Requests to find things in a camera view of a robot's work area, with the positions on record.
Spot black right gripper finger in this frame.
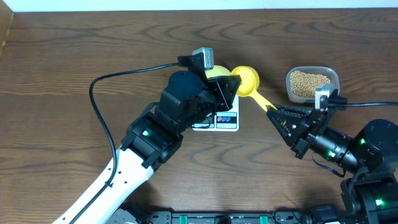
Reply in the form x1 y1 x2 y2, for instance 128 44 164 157
271 105 313 117
267 110 299 146

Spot yellow measuring scoop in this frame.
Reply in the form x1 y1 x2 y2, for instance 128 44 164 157
231 66 277 112

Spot clear plastic bean container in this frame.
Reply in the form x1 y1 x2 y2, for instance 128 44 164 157
286 66 340 103

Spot dried yellow beans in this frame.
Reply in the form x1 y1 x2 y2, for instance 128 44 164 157
289 70 331 98

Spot white digital kitchen scale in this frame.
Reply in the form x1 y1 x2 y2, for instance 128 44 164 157
192 95 239 132

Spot black left camera cable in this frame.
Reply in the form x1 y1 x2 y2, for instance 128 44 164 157
68 62 181 224

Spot black camera cable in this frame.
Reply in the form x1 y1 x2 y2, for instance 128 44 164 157
68 62 181 224
329 96 398 109

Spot yellow plastic bowl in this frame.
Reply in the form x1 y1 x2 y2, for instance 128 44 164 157
205 65 231 79

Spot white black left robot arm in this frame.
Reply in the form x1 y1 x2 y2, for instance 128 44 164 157
56 54 241 223

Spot black rail with green clamps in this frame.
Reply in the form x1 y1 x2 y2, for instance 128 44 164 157
111 202 349 224

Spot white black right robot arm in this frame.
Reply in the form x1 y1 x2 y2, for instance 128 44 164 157
267 105 397 223

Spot black right camera cable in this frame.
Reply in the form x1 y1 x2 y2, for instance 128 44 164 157
329 96 398 109

